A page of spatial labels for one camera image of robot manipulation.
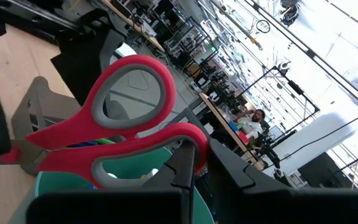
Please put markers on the black background workstation frame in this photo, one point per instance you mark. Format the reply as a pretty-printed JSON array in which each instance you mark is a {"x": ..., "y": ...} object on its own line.
[{"x": 295, "y": 87}]

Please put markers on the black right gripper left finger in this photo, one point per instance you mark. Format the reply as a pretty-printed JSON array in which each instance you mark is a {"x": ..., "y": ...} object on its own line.
[{"x": 185, "y": 174}]

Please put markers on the background wooden table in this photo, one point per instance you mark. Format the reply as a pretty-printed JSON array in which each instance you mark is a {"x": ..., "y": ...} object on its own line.
[
  {"x": 211, "y": 107},
  {"x": 141, "y": 31}
]

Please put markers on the white trash bin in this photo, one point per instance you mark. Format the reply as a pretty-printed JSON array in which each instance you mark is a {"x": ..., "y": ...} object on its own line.
[{"x": 126, "y": 51}]

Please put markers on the black wedge panel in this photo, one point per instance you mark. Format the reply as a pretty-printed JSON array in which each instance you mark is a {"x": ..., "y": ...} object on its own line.
[{"x": 82, "y": 56}]

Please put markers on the person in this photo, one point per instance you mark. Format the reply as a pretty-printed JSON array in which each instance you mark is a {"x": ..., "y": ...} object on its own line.
[{"x": 253, "y": 124}]

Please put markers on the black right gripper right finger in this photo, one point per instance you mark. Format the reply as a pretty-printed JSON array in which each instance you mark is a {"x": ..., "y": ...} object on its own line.
[{"x": 225, "y": 180}]

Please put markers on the teal plastic bin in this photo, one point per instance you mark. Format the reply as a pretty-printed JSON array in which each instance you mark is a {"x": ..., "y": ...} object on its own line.
[{"x": 57, "y": 185}]

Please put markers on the narrow grey translucent bin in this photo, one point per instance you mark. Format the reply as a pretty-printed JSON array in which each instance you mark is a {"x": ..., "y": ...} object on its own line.
[{"x": 51, "y": 109}]

